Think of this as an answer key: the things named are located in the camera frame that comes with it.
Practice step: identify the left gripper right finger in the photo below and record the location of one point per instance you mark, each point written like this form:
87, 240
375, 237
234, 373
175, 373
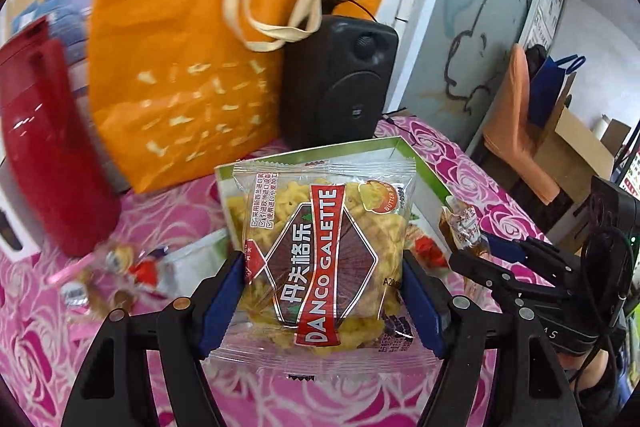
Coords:
528, 388

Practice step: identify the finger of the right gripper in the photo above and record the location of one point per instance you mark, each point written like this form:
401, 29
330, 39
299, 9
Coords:
547, 261
500, 281

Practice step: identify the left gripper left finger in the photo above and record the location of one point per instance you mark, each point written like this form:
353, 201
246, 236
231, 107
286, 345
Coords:
113, 385

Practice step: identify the white foil packet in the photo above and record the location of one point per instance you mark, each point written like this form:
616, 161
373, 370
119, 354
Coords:
180, 272

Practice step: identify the Danco Galette cookie bag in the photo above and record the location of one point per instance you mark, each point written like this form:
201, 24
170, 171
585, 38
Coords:
366, 333

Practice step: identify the braised meat snack packet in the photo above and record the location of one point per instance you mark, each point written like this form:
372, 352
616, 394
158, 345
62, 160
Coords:
460, 228

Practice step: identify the pink plum melon-seed bag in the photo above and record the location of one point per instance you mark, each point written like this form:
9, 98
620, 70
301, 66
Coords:
86, 307

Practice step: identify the person's right hand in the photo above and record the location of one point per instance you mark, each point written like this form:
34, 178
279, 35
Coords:
592, 373

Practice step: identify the green gift box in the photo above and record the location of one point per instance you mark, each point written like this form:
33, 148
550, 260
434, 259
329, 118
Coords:
425, 187

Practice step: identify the pink rose tablecloth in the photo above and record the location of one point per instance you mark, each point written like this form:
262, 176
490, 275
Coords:
39, 359

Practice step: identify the red candy wrapper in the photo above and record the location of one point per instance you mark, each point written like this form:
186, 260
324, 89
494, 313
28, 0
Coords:
145, 274

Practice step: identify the orange chair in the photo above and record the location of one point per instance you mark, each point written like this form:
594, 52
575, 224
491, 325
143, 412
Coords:
505, 134

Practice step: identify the blue bag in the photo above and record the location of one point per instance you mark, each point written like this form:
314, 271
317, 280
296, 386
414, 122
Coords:
545, 87

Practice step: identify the white coffee cup box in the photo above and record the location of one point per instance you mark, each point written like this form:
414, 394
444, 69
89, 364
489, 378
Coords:
21, 233

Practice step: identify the red thermos jug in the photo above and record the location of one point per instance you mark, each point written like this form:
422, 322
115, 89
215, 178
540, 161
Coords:
48, 146

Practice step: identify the black speaker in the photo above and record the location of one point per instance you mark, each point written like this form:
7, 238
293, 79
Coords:
334, 83

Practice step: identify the orange tote bag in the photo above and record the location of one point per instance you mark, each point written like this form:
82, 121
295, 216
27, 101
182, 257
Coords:
177, 87

